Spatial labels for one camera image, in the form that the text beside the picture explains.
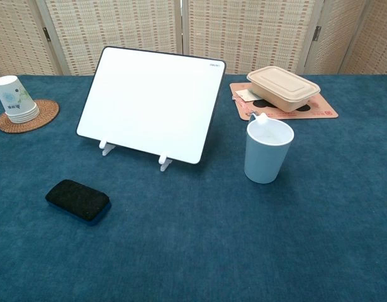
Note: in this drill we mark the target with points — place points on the woven folding screen panel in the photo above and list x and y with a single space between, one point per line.
250 31
14 37
375 41
117 25
338 34

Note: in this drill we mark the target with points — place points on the blue tablecloth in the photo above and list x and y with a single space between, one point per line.
193 239

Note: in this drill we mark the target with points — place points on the white paper tag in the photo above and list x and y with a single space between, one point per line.
245 94

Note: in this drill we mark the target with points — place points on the black metal screen hinge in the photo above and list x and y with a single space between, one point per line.
46 34
317 33

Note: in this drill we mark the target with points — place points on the white plastic cup with spout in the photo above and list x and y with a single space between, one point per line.
265 157

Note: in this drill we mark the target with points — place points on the beige takeaway food box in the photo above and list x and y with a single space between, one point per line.
284 86

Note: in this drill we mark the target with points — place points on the pink printed place mat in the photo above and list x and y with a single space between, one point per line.
320 109

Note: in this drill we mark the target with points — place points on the round woven rattan coaster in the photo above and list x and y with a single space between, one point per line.
46 117

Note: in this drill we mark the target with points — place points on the white paper cup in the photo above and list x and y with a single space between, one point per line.
14 97

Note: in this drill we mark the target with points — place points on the white plastic board stand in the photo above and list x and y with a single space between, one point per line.
165 162
105 148

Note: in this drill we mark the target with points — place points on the black felt blue eraser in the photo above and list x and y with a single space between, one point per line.
76 199

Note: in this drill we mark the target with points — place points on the white magnetic whiteboard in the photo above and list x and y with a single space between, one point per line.
149 104

